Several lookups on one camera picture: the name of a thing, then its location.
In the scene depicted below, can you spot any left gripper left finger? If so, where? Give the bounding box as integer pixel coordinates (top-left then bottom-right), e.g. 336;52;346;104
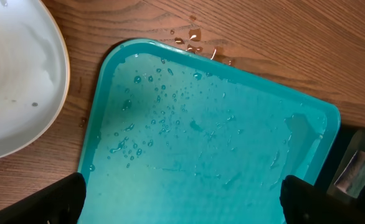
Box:
0;172;86;224

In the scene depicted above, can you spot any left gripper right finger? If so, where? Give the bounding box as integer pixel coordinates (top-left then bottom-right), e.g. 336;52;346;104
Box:
280;175;365;224

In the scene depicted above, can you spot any green sponge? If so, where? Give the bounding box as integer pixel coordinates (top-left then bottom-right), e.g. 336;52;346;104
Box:
334;151;365;198

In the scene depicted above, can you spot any light blue round plate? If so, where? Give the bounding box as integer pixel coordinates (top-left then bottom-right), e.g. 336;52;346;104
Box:
0;0;70;158

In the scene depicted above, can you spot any black plastic tray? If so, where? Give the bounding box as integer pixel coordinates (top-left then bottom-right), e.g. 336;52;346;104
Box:
315;124;365;213

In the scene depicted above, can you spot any teal plastic tray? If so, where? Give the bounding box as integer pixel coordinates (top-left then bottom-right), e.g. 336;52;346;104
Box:
78;39;341;223

